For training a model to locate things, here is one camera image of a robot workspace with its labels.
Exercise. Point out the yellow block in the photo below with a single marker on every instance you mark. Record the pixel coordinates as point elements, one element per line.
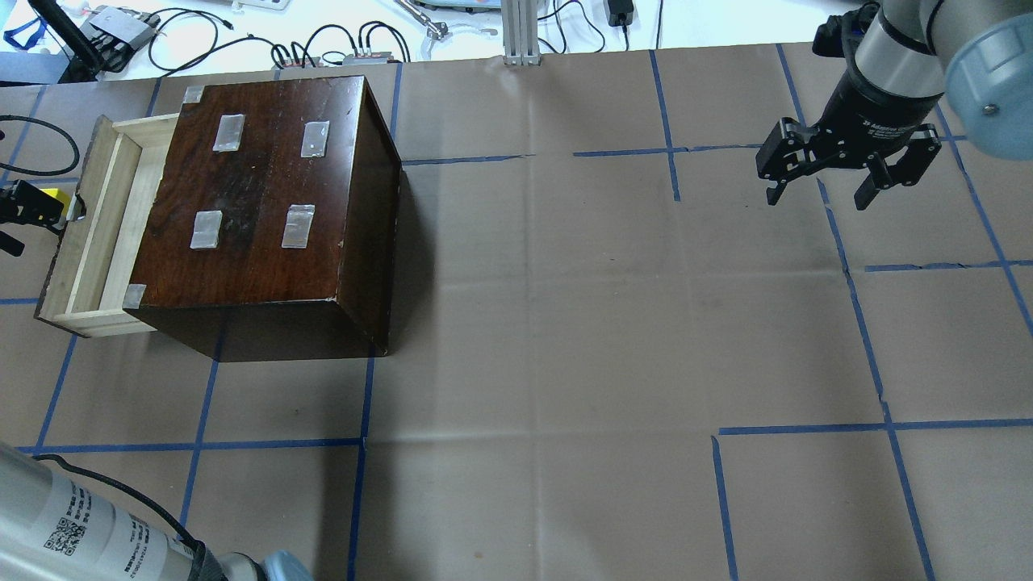
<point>60,196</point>

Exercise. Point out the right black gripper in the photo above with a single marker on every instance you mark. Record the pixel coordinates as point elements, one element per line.
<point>873,118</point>

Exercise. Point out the aluminium profile post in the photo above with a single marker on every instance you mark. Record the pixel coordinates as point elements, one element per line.
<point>519,24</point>

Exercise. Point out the light wooden drawer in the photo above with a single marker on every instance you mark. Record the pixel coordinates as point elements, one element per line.
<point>88,278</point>

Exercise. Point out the brown paper table cover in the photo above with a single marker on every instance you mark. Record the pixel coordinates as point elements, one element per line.
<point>610,358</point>

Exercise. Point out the black power adapter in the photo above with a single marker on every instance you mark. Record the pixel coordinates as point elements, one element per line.
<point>620,13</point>

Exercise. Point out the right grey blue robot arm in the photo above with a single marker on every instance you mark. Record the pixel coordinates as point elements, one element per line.
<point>901,58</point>

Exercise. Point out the dark wooden cabinet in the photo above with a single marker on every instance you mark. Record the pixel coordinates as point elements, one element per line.
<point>272,233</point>

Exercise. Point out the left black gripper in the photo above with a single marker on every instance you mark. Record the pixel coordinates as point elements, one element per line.
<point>18,206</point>

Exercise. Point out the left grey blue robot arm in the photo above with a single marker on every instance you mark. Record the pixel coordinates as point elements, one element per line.
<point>63,522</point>

